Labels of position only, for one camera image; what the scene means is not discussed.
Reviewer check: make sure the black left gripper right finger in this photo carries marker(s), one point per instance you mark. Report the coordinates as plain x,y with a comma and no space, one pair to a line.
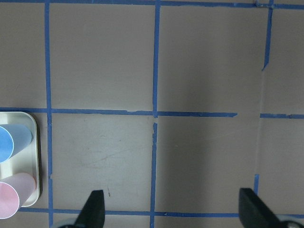
253,212

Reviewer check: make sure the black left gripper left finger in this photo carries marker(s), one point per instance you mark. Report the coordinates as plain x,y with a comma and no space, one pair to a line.
92,214

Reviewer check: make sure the pink plastic cup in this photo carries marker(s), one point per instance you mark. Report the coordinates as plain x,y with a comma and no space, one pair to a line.
14,191

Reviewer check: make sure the blue plastic cup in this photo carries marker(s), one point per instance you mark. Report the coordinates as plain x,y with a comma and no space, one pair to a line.
13,139

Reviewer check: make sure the cream plastic tray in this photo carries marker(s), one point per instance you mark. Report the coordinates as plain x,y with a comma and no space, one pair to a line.
26,160

